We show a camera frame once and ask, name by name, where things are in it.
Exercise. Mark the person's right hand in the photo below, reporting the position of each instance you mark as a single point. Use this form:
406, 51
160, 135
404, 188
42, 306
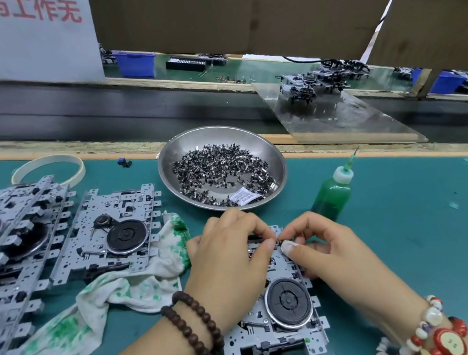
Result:
343, 264

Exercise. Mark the person's left hand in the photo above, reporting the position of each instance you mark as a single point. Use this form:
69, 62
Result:
226, 268

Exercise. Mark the green glue squeeze bottle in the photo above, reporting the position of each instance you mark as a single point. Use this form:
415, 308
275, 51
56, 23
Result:
333, 197

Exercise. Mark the pile of small metal parts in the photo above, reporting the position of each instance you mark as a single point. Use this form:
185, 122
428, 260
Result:
215, 171

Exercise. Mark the round metal bowl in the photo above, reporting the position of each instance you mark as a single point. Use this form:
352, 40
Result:
185, 140

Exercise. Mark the finished mechanisms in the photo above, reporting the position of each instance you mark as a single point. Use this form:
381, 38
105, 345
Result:
316, 82

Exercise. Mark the black conveyor belt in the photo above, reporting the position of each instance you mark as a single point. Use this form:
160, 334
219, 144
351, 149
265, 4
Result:
48, 106

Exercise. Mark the clear plastic sheet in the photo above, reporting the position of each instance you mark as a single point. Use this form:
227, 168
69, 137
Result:
357, 121

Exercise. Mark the small blue cap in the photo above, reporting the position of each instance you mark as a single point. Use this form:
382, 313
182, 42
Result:
125, 162

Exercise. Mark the white green-stained cloth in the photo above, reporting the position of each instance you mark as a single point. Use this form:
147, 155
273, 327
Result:
72, 327

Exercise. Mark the black flat box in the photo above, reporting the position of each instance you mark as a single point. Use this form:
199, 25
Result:
186, 65

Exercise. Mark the blue plastic bin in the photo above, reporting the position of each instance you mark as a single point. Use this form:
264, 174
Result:
137, 65
448, 82

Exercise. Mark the brown cardboard panel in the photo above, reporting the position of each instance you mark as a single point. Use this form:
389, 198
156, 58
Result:
261, 9

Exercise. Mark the white paper sign red text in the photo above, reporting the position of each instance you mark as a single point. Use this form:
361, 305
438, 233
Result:
21, 40

